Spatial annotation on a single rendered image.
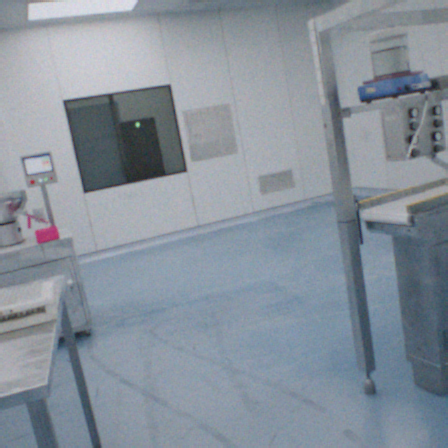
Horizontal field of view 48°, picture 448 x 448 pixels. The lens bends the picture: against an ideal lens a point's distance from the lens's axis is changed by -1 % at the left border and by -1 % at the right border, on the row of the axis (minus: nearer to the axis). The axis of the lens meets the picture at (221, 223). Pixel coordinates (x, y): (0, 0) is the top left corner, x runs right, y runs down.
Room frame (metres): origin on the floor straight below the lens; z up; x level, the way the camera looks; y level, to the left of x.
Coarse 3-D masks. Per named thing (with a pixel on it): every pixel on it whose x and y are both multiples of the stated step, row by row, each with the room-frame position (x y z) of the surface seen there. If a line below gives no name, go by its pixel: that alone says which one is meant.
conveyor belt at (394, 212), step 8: (424, 192) 2.29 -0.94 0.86; (432, 192) 2.25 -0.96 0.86; (440, 192) 2.21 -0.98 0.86; (400, 200) 2.20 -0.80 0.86; (408, 200) 2.17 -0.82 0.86; (416, 200) 2.13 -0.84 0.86; (376, 208) 2.12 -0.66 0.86; (384, 208) 2.09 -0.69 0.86; (392, 208) 2.06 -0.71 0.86; (400, 208) 2.03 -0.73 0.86; (432, 208) 1.96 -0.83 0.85; (368, 216) 2.09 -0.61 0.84; (376, 216) 2.05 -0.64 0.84; (384, 216) 2.01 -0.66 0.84; (392, 216) 1.97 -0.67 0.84; (400, 216) 1.93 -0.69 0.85; (408, 216) 1.91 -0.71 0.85; (400, 224) 1.95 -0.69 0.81; (408, 224) 1.91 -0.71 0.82
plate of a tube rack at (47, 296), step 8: (48, 288) 1.63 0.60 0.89; (24, 296) 1.59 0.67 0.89; (40, 296) 1.55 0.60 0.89; (48, 296) 1.53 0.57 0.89; (16, 304) 1.50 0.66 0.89; (24, 304) 1.49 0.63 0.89; (32, 304) 1.49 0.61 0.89; (40, 304) 1.49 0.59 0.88; (8, 312) 1.47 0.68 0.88; (16, 312) 1.48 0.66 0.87
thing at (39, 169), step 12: (24, 156) 3.87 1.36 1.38; (36, 156) 3.90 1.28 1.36; (48, 156) 3.92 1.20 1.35; (24, 168) 3.86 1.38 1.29; (36, 168) 3.89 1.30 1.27; (48, 168) 3.92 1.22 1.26; (36, 180) 3.89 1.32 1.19; (48, 180) 3.91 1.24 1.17; (48, 204) 3.94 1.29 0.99; (48, 216) 3.93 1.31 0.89
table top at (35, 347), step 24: (0, 336) 1.44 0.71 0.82; (24, 336) 1.40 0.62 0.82; (48, 336) 1.36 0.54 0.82; (0, 360) 1.24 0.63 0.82; (24, 360) 1.21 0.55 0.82; (48, 360) 1.19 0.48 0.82; (0, 384) 1.09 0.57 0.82; (24, 384) 1.07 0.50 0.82; (48, 384) 1.07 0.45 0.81; (0, 408) 1.03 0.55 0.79
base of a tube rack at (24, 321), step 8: (56, 296) 1.68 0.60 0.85; (56, 304) 1.59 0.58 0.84; (40, 312) 1.53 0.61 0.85; (56, 312) 1.53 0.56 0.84; (8, 320) 1.50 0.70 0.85; (16, 320) 1.49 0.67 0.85; (24, 320) 1.48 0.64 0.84; (32, 320) 1.49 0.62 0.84; (40, 320) 1.49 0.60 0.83; (48, 320) 1.50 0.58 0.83; (0, 328) 1.46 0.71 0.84; (8, 328) 1.47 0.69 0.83; (16, 328) 1.47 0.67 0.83
